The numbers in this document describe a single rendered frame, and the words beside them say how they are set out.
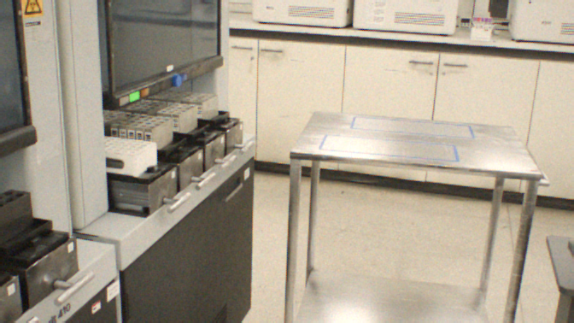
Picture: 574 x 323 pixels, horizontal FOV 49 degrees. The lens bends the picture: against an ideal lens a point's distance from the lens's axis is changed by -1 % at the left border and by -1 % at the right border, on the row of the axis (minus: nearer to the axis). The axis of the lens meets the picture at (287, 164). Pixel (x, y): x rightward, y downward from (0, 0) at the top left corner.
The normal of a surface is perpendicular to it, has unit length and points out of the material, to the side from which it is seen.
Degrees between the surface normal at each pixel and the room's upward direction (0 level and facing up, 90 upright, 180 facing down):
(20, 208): 90
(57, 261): 90
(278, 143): 90
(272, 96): 90
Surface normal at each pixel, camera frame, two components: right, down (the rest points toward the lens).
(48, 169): 0.96, 0.12
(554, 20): -0.28, 0.29
